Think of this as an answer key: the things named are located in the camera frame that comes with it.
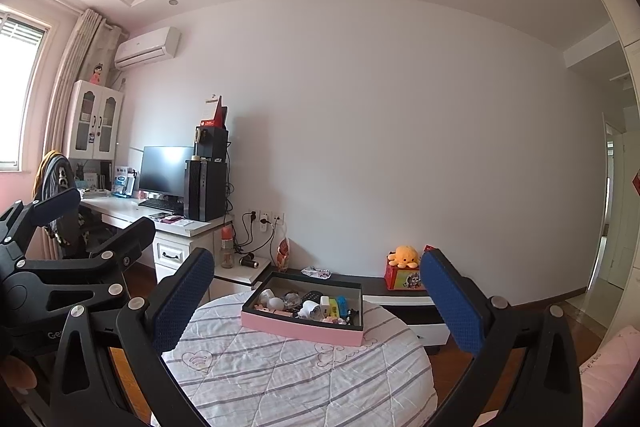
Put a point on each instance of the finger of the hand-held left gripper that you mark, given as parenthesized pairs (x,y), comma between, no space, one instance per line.
(135,237)
(55,207)

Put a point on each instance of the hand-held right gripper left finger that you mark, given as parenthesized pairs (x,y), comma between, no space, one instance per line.
(185,302)

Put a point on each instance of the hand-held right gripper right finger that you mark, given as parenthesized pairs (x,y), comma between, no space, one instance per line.
(450,302)

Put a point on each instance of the white round lamp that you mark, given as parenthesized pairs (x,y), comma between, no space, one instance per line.
(276,304)

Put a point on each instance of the blue plastic item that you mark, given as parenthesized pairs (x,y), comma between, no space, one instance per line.
(342,303)

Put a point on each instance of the clear glass bulb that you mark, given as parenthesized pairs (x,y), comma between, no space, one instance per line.
(292,299)

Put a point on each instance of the yellow highlighter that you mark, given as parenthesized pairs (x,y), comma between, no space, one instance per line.
(333,307)

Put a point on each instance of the pink cardboard box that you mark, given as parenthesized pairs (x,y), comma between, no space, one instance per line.
(300,332)

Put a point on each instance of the white plastic device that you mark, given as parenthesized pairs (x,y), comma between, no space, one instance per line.
(310,309)

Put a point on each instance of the long black remote control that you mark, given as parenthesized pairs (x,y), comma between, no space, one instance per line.
(311,297)

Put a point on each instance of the person's left hand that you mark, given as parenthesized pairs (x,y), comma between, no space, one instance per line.
(17,372)

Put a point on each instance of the black office chair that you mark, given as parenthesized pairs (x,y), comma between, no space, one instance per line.
(55,172)

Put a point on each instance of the white desk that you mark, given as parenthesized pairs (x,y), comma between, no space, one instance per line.
(172,239)

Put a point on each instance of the black keyboard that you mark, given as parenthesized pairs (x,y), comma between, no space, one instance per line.
(160,205)

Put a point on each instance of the red printed box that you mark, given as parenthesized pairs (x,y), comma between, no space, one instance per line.
(402,279)

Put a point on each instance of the blue box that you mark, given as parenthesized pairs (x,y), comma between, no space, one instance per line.
(124,182)

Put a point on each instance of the orange octopus plush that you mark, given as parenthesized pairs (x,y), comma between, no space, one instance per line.
(405,257)

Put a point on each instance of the white nightstand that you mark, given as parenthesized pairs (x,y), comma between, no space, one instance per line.
(245,274)

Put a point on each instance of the bottle with orange cap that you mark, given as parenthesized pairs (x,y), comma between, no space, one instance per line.
(227,249)

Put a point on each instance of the black computer monitor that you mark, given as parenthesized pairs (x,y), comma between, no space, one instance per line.
(165,172)

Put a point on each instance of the black small cylinder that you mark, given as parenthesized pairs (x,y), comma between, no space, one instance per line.
(248,262)

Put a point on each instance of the black computer tower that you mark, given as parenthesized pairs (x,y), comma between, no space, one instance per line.
(205,189)

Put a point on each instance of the white glass-door cabinet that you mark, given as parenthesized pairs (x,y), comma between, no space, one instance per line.
(95,122)

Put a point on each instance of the orange snack bag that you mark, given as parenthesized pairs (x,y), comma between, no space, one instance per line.
(283,254)

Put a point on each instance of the window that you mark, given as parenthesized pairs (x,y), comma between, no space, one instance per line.
(20,97)

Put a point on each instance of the black box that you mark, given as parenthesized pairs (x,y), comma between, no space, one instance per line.
(212,142)

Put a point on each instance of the crumpled plastic packet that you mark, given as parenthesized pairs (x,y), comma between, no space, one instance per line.
(316,272)

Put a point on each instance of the pink doll figure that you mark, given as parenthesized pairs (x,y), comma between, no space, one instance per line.
(97,74)

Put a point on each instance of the white striped quilt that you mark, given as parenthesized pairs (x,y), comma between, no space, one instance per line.
(300,382)

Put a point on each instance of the red package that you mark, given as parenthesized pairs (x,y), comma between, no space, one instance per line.
(215,119)

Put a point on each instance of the beige curtain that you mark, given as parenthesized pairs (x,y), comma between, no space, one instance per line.
(75,57)

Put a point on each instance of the white door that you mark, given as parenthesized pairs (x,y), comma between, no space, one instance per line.
(617,232)

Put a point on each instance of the white air conditioner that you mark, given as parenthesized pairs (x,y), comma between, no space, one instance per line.
(147,47)

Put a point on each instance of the white wardrobe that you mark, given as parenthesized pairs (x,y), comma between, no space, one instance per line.
(625,32)

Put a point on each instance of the white wall socket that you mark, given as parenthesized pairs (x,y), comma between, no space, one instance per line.
(252,216)
(279,219)
(265,218)

